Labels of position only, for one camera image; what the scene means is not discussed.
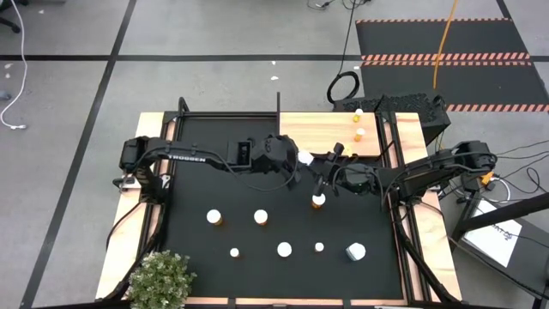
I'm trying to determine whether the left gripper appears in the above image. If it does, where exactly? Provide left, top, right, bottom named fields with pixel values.
left=251, top=135, right=314, bottom=190

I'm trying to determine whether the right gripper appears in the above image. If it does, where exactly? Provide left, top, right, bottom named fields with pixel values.
left=309, top=142, right=351, bottom=197

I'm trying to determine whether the white medicine bottle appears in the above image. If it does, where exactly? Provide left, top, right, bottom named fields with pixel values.
left=345, top=242, right=367, bottom=263
left=297, top=149, right=316, bottom=167

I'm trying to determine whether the light wooden shelf board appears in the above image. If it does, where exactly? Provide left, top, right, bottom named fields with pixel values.
left=279, top=112, right=382, bottom=158

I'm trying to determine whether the black perforated box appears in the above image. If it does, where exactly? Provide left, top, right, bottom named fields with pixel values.
left=332, top=93, right=452, bottom=147

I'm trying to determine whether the black table mat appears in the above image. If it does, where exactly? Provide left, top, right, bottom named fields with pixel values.
left=165, top=116, right=405, bottom=301

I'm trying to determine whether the black hazard-striped floor mat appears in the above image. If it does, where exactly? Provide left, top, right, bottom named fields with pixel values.
left=354, top=18, right=549, bottom=113

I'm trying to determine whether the white printed sign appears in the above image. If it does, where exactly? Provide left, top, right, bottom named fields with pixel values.
left=462, top=199, right=523, bottom=268

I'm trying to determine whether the green potted plant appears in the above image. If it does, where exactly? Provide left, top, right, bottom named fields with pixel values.
left=126, top=250, right=198, bottom=309

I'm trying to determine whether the black stand bar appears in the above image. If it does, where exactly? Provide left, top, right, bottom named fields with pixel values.
left=449, top=191, right=549, bottom=241

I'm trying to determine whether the black office chair base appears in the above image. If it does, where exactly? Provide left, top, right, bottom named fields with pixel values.
left=0, top=0, right=31, bottom=34

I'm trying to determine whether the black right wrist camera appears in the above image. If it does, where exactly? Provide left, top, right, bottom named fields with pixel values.
left=347, top=165, right=374, bottom=195

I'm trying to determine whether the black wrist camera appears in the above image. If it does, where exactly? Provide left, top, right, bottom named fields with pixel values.
left=347, top=165, right=374, bottom=195
left=226, top=139, right=253, bottom=167

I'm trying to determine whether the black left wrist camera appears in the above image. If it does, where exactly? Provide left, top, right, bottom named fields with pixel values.
left=226, top=139, right=253, bottom=167

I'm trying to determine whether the coiled black floor cable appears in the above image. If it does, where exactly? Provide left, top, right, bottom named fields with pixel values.
left=325, top=0, right=362, bottom=106

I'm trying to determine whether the black table frame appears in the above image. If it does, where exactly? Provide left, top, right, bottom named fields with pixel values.
left=96, top=94, right=464, bottom=309

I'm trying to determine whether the yellow hanging cable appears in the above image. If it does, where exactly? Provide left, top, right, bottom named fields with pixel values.
left=431, top=0, right=460, bottom=90

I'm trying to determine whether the dark floor base plate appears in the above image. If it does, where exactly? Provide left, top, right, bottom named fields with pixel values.
left=452, top=205, right=549, bottom=301

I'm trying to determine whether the white floor cable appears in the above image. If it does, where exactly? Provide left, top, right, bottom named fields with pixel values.
left=0, top=0, right=29, bottom=130

